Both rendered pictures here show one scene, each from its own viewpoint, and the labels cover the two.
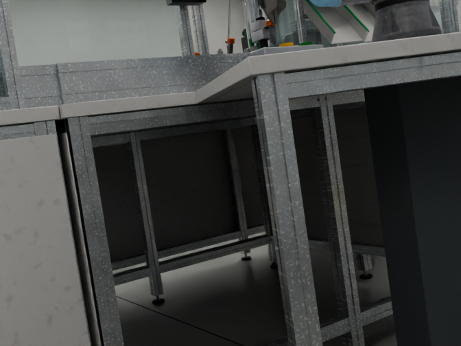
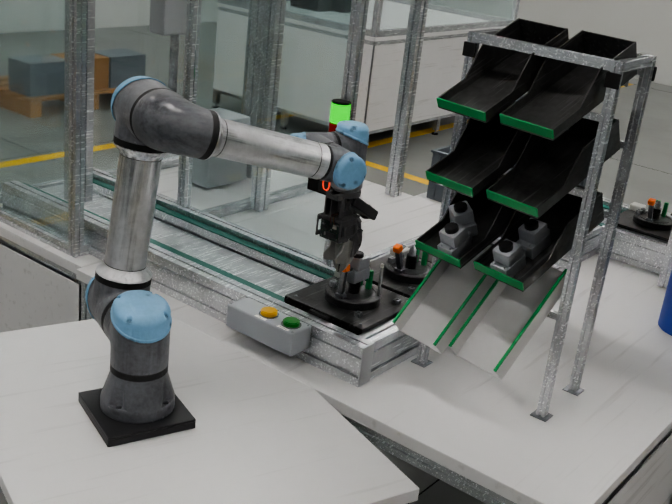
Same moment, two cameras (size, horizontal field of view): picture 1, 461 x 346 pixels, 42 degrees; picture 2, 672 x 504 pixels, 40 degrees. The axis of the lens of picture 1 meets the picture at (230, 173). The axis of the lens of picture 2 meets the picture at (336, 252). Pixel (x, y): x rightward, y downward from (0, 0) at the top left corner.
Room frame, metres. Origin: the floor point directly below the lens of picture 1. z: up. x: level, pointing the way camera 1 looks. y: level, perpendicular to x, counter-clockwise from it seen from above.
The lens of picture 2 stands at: (1.05, -2.11, 1.92)
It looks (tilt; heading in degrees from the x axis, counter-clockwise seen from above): 21 degrees down; 68
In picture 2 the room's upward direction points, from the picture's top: 7 degrees clockwise
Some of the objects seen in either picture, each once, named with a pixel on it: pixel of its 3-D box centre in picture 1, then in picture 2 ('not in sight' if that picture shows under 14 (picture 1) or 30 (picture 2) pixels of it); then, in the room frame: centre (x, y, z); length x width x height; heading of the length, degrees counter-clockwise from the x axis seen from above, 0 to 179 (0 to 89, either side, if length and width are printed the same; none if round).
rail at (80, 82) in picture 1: (219, 73); (228, 298); (1.62, -0.01, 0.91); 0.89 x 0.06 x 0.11; 122
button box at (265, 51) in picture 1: (288, 58); (267, 325); (1.67, -0.20, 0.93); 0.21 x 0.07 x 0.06; 122
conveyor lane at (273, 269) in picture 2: not in sight; (267, 279); (1.76, 0.10, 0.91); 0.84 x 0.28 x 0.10; 122
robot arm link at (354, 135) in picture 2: not in sight; (349, 147); (1.82, -0.21, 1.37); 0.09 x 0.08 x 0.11; 10
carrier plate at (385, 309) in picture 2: not in sight; (352, 302); (1.89, -0.16, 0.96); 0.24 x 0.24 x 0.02; 32
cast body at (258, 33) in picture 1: (259, 29); (358, 264); (1.90, -0.16, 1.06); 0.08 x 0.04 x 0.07; 32
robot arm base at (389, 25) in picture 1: (404, 23); (138, 382); (1.33, -0.43, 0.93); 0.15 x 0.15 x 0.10
